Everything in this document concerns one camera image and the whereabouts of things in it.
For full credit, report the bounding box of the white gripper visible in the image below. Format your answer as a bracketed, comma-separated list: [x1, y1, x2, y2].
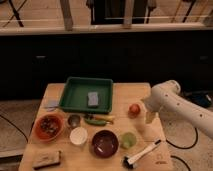
[143, 93, 163, 124]

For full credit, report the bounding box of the red apple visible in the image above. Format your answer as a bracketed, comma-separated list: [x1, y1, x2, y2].
[128, 104, 141, 118]

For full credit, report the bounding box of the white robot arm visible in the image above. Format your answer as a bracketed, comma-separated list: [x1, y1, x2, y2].
[143, 80, 213, 139]

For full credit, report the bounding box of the green plastic cup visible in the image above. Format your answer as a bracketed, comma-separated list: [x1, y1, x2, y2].
[121, 132, 137, 149]

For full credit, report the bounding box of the white paper cup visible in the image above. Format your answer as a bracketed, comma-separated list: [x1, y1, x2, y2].
[70, 127, 88, 146]

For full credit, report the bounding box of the small metal cup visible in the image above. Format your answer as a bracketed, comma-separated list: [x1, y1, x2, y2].
[68, 115, 81, 129]

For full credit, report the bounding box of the dark purple bowl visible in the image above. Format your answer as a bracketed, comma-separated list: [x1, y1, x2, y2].
[91, 130, 119, 158]

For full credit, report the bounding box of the grey blue sponge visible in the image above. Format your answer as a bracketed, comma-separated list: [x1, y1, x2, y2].
[87, 92, 99, 107]

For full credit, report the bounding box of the green chili pepper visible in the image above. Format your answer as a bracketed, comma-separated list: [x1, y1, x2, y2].
[84, 118, 107, 126]

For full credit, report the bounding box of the green plastic tray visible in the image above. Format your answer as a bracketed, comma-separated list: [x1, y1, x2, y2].
[59, 77, 113, 114]

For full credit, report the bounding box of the orange bowl with beans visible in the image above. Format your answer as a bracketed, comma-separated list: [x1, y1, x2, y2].
[33, 114, 64, 142]

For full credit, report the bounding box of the brown scrub sponge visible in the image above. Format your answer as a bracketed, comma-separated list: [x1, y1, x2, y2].
[32, 151, 61, 170]

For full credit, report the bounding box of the wooden chair leg right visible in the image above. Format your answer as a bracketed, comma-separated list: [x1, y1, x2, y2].
[123, 0, 134, 29]

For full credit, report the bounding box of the wooden chair leg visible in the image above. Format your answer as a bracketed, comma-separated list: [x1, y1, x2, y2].
[60, 0, 73, 31]
[123, 0, 134, 29]

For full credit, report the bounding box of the wooden chair leg left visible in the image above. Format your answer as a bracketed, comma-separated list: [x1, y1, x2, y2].
[60, 0, 73, 31]

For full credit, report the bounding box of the black floor cable right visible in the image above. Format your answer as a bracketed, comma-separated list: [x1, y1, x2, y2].
[165, 126, 199, 150]

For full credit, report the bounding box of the black floor cable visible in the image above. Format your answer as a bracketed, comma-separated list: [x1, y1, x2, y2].
[165, 126, 199, 150]
[0, 114, 30, 144]

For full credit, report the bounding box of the white handled black brush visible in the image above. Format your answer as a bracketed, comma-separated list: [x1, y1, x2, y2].
[123, 140, 161, 169]

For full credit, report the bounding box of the black floor cable left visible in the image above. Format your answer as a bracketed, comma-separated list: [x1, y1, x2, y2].
[0, 114, 30, 144]

